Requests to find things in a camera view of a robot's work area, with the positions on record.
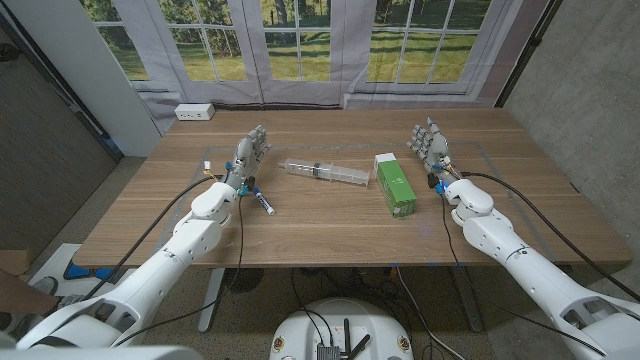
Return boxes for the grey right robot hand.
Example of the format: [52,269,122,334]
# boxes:
[406,116,460,185]

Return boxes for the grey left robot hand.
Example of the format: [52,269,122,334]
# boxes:
[222,124,272,190]

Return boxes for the large clear plastic syringe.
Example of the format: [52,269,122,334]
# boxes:
[278,157,372,188]

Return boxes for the blue and white marker pen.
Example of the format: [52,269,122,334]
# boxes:
[251,187,276,217]

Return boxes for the green and white package box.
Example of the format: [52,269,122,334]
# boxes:
[373,152,419,219]

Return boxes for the white power strip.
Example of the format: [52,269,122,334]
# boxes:
[174,103,216,122]

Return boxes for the black round floor base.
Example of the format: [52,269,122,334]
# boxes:
[222,267,266,294]

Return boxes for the printed window backdrop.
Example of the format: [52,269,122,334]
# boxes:
[79,0,551,134]

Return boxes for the grey table leg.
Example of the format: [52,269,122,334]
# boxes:
[452,266,484,334]
[198,267,226,334]

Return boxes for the white pillar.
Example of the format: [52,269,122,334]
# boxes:
[4,0,164,158]

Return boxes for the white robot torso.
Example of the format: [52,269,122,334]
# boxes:
[268,297,415,360]

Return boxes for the blue floor item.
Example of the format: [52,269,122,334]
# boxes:
[64,262,114,281]

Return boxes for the white floor board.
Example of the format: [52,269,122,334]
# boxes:
[29,243,131,299]

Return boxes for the grey round floor disc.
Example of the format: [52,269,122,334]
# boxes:
[30,276,60,297]

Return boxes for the brown cardboard box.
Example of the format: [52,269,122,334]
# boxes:
[0,248,60,316]

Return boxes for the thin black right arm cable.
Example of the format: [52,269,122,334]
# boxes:
[439,194,609,357]

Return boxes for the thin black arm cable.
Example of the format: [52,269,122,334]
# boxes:
[112,194,246,348]
[439,194,609,357]

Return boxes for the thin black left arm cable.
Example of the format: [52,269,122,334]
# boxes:
[112,194,246,348]

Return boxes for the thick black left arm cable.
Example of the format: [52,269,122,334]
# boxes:
[79,174,219,304]

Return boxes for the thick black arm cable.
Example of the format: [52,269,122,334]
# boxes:
[459,171,640,304]
[79,174,219,304]

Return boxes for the black backdrop frame pole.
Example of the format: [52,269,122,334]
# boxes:
[494,0,564,109]

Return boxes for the black floor cable tangle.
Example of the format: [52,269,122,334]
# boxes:
[289,267,416,351]

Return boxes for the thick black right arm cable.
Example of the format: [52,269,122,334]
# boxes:
[459,171,640,304]

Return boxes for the white floor cable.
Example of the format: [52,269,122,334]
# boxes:
[396,267,467,360]

